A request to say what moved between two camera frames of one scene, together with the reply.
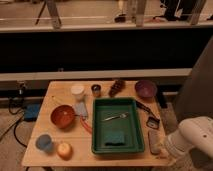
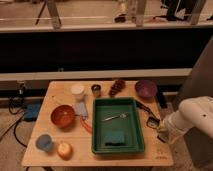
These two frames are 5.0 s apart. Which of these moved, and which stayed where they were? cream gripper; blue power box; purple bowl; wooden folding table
Moved: cream gripper
Stayed: blue power box; wooden folding table; purple bowl
